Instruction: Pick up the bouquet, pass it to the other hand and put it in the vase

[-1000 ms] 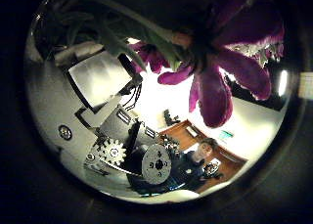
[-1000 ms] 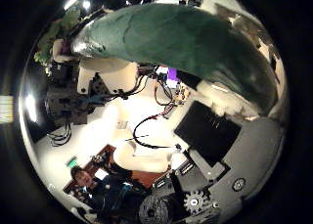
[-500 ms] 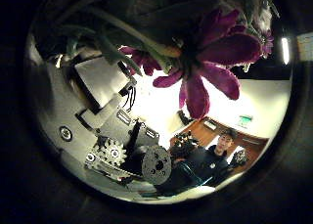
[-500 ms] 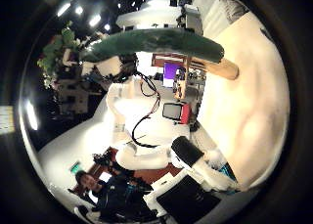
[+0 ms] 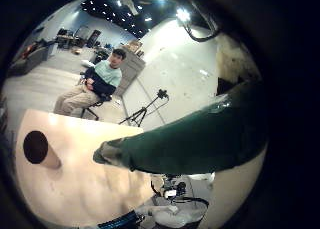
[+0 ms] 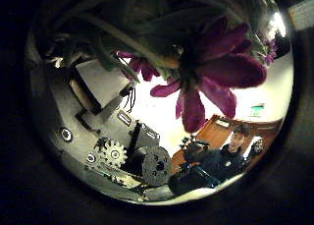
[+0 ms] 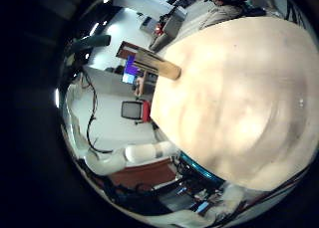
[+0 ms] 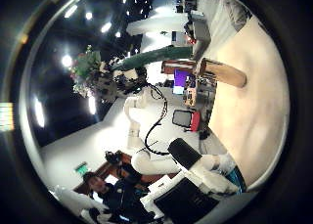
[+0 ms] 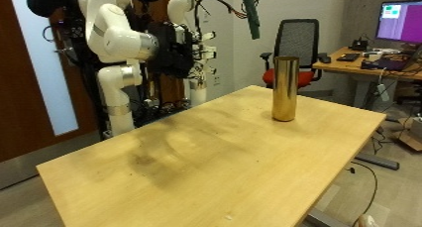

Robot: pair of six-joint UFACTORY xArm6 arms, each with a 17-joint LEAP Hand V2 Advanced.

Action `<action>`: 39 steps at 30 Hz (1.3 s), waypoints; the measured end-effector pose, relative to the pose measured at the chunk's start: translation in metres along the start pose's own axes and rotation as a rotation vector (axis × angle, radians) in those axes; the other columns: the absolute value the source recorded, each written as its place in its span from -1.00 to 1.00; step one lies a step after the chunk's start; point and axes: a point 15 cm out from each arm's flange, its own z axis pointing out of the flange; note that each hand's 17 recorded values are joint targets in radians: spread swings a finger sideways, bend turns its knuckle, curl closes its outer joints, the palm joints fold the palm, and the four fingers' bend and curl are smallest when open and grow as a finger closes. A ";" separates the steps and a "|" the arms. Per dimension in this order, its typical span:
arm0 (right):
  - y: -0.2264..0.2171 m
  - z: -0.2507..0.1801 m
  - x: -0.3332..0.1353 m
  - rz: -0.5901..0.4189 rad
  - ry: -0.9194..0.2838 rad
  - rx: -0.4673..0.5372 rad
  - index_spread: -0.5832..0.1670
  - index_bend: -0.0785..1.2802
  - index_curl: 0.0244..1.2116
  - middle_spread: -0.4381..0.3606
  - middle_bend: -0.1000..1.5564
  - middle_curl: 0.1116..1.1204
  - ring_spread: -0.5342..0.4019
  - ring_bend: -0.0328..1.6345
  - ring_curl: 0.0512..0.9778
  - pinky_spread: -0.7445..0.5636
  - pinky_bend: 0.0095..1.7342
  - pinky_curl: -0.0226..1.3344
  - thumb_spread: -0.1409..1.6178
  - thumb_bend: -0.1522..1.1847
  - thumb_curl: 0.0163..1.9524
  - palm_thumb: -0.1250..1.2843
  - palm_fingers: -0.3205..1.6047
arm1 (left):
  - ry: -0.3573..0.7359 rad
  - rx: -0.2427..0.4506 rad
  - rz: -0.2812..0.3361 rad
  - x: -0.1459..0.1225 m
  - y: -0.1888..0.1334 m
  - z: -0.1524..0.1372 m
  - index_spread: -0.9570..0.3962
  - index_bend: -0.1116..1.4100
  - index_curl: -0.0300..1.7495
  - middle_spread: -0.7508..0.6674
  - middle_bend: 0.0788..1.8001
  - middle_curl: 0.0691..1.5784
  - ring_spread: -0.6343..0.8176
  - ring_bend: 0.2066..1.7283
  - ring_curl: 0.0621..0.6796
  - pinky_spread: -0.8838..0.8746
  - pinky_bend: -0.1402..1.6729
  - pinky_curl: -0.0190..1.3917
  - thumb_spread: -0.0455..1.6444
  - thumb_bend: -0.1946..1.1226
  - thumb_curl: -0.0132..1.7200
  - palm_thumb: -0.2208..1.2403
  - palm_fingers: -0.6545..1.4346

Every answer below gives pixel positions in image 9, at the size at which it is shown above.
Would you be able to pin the brown door with frosted glass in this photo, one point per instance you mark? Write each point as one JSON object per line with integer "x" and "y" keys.
{"x": 17, "y": 88}

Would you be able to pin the operator in black clothes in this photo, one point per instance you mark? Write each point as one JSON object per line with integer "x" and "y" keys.
{"x": 44, "y": 2}

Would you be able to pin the white power adapter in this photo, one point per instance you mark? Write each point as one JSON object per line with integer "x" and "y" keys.
{"x": 382, "y": 92}

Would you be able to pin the black keyboard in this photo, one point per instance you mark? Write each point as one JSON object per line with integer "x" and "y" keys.
{"x": 347, "y": 57}

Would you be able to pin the computer monitor purple screen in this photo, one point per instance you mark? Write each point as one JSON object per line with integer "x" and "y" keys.
{"x": 402, "y": 22}

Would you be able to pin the grey table foot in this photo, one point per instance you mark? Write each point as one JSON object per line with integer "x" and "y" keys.
{"x": 378, "y": 162}
{"x": 322, "y": 220}

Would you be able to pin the white wall outlet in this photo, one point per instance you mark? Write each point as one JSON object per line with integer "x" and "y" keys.
{"x": 215, "y": 80}

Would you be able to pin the black mesh red seat chair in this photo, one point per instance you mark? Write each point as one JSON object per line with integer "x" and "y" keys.
{"x": 297, "y": 38}

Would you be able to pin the wooden office desk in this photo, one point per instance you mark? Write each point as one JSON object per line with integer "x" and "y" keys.
{"x": 342, "y": 66}

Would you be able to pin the colourful artificial flower bouquet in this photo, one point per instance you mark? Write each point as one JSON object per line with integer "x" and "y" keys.
{"x": 251, "y": 19}

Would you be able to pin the tall gold cylinder vase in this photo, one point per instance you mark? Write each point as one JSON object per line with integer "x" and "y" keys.
{"x": 285, "y": 88}

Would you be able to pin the black desk phone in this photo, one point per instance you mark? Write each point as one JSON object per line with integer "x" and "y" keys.
{"x": 359, "y": 46}

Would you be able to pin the cardboard box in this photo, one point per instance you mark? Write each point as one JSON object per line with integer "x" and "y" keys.
{"x": 410, "y": 137}

